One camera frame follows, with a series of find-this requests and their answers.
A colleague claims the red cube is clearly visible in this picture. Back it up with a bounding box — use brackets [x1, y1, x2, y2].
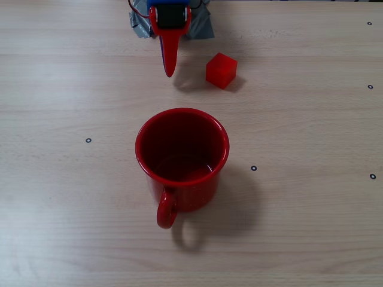
[205, 52, 238, 90]

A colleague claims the red enamel mug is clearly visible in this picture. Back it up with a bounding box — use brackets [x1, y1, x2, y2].
[135, 107, 230, 230]

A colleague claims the red servo wire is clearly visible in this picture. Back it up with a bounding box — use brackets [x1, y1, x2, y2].
[127, 0, 151, 19]

